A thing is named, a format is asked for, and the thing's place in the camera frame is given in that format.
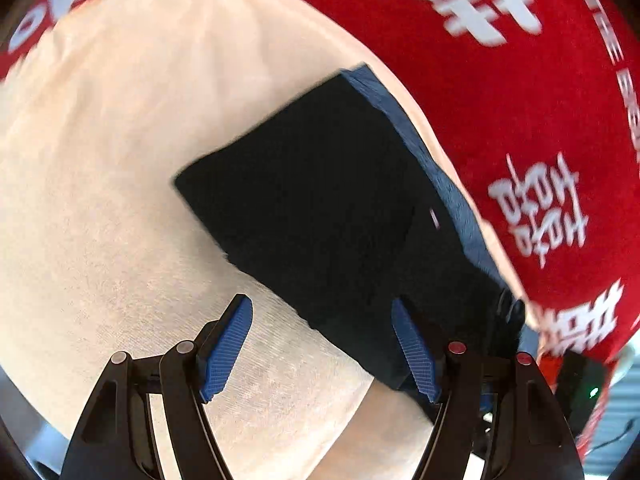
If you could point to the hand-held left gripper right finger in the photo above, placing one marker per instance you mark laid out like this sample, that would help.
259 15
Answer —
415 355

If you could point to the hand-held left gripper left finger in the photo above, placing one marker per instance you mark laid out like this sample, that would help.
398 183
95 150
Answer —
225 350

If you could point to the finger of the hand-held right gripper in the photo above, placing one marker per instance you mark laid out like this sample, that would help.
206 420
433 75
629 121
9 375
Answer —
509 322

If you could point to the black pants blue patterned lining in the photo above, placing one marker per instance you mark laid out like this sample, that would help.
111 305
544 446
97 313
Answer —
320 220

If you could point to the cream blanket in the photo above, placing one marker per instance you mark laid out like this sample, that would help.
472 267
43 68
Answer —
125 160

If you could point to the red printed blanket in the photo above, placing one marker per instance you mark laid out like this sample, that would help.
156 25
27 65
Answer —
500 100

